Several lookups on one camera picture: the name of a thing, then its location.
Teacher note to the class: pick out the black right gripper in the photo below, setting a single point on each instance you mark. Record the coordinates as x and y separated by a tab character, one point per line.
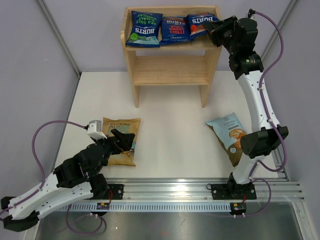
216	28

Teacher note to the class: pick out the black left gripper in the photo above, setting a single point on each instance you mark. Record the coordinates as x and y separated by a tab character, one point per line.
120	142

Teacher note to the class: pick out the blue spicy chilli bag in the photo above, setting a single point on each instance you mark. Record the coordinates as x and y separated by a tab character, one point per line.
196	23
174	30

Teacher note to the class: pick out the blue spicy chilli bag front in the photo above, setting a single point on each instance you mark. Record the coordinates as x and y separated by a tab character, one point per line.
174	30

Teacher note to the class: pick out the blue sea salt vinegar bag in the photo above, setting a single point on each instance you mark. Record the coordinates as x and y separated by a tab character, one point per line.
145	29

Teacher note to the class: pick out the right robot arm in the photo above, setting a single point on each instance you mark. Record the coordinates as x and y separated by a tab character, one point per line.
238	37

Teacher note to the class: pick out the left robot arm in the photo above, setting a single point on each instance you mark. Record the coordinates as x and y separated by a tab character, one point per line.
77	178

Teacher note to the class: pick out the tan kettle chips bag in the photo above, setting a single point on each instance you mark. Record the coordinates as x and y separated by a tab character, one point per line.
124	126

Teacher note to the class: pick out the wooden two-tier shelf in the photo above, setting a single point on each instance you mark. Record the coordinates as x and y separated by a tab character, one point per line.
189	63

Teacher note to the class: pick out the light blue cassava chips bag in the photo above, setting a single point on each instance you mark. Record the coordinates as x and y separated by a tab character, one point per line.
229	131

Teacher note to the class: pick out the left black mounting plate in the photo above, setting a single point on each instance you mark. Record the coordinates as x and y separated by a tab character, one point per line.
116	191

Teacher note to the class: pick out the black mounting plate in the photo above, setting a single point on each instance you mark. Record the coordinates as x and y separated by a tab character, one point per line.
233	192
116	191

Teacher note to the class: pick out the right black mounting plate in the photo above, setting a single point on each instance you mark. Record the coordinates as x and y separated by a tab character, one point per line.
233	192

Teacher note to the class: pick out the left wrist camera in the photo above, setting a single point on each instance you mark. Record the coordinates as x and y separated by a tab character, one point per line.
94	130

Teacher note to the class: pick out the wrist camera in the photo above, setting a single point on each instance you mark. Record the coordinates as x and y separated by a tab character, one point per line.
94	130
251	13

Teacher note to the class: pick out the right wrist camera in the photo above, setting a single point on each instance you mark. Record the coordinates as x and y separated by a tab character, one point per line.
251	13

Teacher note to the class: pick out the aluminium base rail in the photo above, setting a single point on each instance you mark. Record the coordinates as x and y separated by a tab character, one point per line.
195	189

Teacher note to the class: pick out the white slotted cable duct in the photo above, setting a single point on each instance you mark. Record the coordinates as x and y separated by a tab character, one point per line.
150	207

